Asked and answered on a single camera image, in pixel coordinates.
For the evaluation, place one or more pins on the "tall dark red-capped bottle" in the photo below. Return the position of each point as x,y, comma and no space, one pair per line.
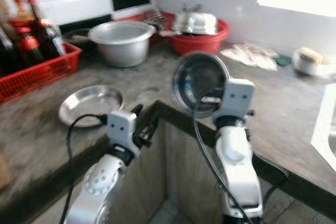
47,32

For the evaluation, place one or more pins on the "red plastic mesh basket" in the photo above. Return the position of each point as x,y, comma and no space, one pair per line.
39,74
160,38

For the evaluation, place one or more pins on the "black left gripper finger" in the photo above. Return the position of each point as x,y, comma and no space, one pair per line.
153,122
137,110

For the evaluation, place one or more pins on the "red plastic basin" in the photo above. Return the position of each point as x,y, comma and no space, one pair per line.
199,44

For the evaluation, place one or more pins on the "deep stainless steel bowl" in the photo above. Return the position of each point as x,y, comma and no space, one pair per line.
197,77

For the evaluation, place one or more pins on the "yellow sponge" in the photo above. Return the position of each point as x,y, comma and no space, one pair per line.
311,54

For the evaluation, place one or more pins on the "beige dish cloth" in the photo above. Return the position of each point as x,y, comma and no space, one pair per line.
249,56

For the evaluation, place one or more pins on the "green scrub pad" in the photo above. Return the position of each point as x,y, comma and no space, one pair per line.
283,61

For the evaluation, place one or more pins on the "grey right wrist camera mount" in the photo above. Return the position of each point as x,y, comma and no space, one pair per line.
237,99

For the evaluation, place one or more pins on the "amber red-capped bottle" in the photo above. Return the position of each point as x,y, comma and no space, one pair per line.
22,13

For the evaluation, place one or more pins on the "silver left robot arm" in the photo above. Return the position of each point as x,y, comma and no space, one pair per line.
97,184

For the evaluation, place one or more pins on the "dark cooking pan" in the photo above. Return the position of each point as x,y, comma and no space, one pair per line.
76,35

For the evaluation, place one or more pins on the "shallow stainless steel plate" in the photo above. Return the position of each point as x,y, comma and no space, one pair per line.
90,104

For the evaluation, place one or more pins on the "white ceramic bowl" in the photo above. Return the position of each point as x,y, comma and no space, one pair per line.
307,67

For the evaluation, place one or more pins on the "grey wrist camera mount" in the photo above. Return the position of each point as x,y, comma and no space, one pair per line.
237,99
122,132

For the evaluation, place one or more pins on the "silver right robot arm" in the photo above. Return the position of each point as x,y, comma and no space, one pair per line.
239,163

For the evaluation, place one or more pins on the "upturned shiny steel dish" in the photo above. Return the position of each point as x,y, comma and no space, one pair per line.
194,23

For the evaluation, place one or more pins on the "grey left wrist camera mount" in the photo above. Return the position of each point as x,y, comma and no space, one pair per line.
122,132

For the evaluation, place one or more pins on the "aluminium cooking pot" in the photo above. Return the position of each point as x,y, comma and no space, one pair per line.
122,48

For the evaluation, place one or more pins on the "small red-labelled bottle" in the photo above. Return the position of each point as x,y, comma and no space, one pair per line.
30,44

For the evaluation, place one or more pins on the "large dark sauce bottle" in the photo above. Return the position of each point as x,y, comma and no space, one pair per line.
9,53

